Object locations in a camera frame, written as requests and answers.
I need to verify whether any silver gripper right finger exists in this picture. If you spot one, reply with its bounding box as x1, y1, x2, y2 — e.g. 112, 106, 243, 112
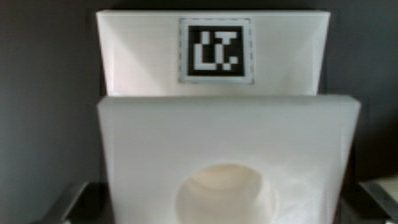
359, 178, 398, 224

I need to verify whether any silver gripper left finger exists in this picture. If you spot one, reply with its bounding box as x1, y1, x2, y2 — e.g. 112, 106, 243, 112
28, 182, 89, 224

